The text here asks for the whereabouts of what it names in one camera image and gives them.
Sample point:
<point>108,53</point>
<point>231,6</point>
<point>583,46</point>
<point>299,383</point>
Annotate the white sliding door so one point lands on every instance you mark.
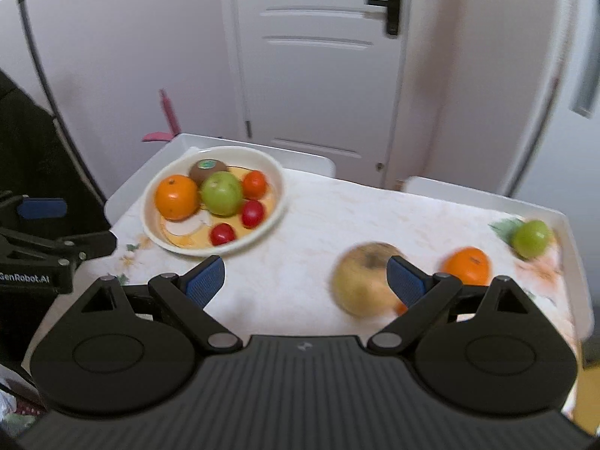
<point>539,79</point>

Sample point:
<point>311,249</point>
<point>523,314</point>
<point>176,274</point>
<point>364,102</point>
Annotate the cream plate with duck print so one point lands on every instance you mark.
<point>274,187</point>

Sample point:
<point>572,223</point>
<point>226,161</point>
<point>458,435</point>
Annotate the small tangerine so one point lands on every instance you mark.
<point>254,184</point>

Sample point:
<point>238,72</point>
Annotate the large orange with stem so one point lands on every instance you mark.
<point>177,197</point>

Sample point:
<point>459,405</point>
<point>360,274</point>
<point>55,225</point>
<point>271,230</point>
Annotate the brown cardboard box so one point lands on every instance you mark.
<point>589,384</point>

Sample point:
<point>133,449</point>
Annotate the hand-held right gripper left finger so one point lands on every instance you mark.
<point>204,286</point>

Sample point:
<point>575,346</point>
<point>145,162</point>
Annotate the white plastic bag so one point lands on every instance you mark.
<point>9,403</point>

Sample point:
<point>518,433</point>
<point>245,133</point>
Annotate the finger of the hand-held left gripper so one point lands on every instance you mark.
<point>89,243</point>
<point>42,208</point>

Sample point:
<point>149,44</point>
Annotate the floral tablecloth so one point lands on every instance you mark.
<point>318,225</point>

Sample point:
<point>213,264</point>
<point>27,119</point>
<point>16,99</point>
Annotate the green apple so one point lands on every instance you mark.
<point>221,194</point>
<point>531,238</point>

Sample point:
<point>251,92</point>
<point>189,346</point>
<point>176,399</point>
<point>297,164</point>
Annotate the brown kiwi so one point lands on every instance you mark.
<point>206,172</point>

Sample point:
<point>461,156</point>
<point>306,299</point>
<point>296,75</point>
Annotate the red cherry tomato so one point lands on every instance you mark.
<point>221,234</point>
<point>252,213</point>

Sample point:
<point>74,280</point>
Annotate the white table with raised rim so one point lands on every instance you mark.
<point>309,161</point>

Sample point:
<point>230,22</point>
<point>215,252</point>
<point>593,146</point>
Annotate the black curved pole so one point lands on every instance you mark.
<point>35,61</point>

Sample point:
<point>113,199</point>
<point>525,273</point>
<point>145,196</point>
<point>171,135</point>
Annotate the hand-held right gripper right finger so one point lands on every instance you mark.
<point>407,286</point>

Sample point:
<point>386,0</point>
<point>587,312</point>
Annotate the white panel door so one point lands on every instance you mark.
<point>318,79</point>

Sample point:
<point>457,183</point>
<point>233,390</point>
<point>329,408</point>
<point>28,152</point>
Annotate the medium orange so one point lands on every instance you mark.
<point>468,262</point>

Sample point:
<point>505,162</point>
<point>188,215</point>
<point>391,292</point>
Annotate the yellow-green apple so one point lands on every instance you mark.
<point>361,276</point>

